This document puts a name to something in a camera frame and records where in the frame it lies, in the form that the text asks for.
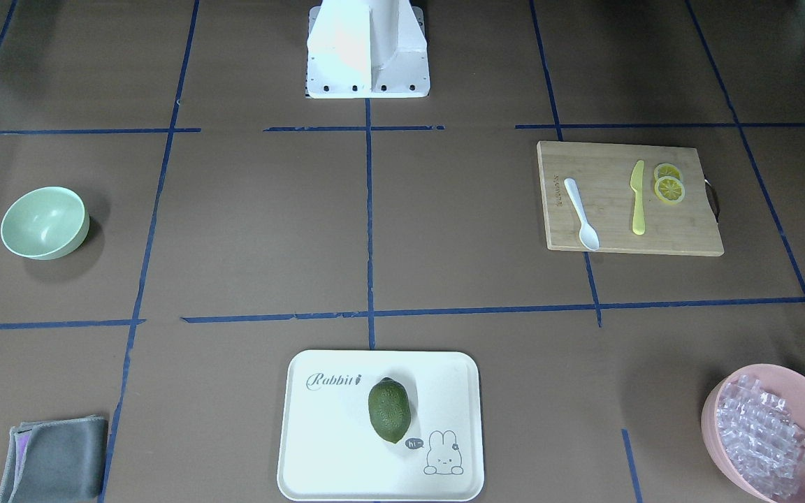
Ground light green bowl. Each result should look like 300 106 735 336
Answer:
0 186 92 261

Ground white plastic spoon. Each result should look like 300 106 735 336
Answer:
564 177 600 252

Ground green avocado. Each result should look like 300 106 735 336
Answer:
368 377 412 444

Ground white rabbit tray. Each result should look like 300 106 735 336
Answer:
277 349 485 502

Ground bamboo cutting board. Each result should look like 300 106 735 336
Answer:
537 141 724 257

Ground yellow plastic knife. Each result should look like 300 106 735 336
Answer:
630 159 646 235

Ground upper lemon slice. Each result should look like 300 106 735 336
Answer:
653 163 683 182

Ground lemon slice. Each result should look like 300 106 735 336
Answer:
653 176 685 205
653 163 683 182

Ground lower lemon slice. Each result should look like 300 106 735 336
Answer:
653 176 685 205

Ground grey folded cloth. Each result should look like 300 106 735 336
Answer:
0 415 108 502

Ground clear ice cubes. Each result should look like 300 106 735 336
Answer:
715 374 805 501

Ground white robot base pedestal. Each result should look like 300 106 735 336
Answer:
305 1 431 99

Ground metal board handle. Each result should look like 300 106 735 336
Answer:
704 179 720 223

